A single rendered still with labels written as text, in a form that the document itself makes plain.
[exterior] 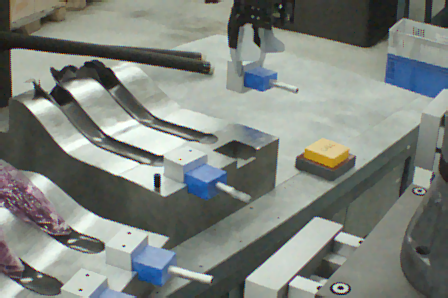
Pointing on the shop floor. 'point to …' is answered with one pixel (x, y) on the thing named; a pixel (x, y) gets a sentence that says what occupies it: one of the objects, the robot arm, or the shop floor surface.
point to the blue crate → (416, 75)
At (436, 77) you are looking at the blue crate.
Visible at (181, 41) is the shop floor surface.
